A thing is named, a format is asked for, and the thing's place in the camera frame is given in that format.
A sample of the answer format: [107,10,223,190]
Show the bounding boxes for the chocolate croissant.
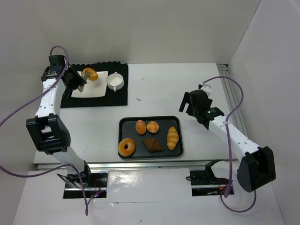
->
[142,138,165,152]

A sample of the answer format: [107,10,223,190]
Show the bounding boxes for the orange hollow bun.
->
[81,67,98,81]

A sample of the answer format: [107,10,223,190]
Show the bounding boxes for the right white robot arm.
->
[179,84,276,192]

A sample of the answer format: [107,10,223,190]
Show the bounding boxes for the white cup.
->
[106,73,125,92]

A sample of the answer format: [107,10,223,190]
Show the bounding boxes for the white square plate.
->
[71,71,108,98]

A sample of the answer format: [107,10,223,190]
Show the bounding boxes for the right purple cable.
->
[202,76,257,213]

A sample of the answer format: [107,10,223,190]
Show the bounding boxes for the black baking tray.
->
[119,116,184,160]

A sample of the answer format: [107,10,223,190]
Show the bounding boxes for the black placemat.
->
[61,61,128,108]

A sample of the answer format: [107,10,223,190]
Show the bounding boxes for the striped yellow bread roll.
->
[167,127,179,150]

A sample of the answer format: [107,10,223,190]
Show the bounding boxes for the round sugared bun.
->
[135,120,146,135]

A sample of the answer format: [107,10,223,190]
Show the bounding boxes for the aluminium rail right side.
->
[217,64,248,136]

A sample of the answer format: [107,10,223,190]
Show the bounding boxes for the metal tongs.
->
[77,75,90,92]

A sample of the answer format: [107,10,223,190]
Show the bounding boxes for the ring donut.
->
[118,138,135,157]

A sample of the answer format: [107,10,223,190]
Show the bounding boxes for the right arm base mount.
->
[186,159,229,196]

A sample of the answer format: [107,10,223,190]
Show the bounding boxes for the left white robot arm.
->
[26,55,91,187]

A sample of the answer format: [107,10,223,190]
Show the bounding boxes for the round orange bun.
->
[146,121,159,133]

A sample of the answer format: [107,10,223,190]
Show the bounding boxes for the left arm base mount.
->
[57,170,108,199]

